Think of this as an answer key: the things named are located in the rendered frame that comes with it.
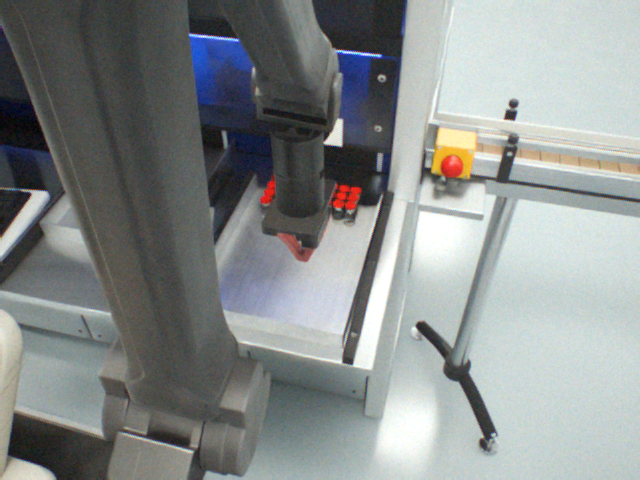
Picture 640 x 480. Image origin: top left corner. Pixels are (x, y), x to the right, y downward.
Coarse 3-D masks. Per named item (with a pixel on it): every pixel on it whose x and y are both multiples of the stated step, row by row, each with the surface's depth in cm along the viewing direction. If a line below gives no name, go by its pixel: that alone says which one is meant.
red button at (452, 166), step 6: (450, 156) 101; (456, 156) 101; (444, 162) 101; (450, 162) 100; (456, 162) 100; (462, 162) 101; (444, 168) 101; (450, 168) 101; (456, 168) 100; (462, 168) 101; (444, 174) 102; (450, 174) 101; (456, 174) 101
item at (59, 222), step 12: (204, 156) 123; (216, 156) 123; (228, 156) 120; (216, 168) 115; (60, 204) 108; (48, 216) 105; (60, 216) 109; (72, 216) 110; (48, 228) 104; (60, 228) 103; (72, 228) 102; (72, 240) 105
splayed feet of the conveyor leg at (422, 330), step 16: (416, 336) 195; (432, 336) 184; (448, 352) 177; (448, 368) 172; (464, 368) 171; (464, 384) 170; (480, 400) 167; (480, 416) 165; (496, 432) 164; (480, 448) 167; (496, 448) 167
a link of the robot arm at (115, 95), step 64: (0, 0) 17; (64, 0) 16; (128, 0) 16; (64, 64) 18; (128, 64) 18; (192, 64) 23; (64, 128) 20; (128, 128) 20; (192, 128) 24; (128, 192) 22; (192, 192) 25; (128, 256) 25; (192, 256) 27; (128, 320) 29; (192, 320) 30; (128, 384) 35; (192, 384) 33; (256, 384) 38
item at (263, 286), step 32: (256, 192) 115; (256, 224) 108; (224, 256) 102; (256, 256) 102; (288, 256) 102; (320, 256) 102; (352, 256) 102; (224, 288) 96; (256, 288) 96; (288, 288) 96; (320, 288) 96; (352, 288) 96; (256, 320) 89; (288, 320) 92; (320, 320) 92
